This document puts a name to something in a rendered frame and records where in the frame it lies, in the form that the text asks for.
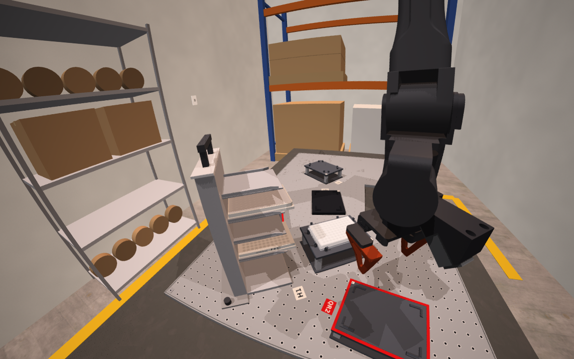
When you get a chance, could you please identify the cream well plate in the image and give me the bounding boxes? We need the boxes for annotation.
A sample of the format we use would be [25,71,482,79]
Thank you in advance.
[238,221,296,259]

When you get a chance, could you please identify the grey shelf rack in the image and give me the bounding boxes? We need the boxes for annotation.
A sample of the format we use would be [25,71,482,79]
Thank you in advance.
[195,151,292,297]

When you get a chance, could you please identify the dark grey flat nest with red border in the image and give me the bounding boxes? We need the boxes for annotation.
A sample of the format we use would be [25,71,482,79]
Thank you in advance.
[329,279,430,359]

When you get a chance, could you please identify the white microplate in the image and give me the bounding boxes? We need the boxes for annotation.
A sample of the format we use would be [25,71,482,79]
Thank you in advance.
[308,216,354,251]

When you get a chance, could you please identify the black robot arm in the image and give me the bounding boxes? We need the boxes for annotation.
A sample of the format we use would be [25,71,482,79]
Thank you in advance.
[373,0,494,269]

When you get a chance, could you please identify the white rectangular plate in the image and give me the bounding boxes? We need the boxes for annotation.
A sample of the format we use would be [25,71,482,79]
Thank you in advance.
[228,184,294,219]

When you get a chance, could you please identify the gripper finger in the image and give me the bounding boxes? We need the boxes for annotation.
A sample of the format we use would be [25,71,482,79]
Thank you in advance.
[401,238,427,257]
[346,231,383,274]

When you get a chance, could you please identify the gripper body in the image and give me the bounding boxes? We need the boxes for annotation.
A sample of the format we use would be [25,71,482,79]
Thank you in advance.
[346,209,425,248]

